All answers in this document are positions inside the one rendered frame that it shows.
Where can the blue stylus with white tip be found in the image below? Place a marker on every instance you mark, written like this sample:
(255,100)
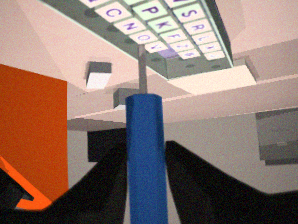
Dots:
(147,183)

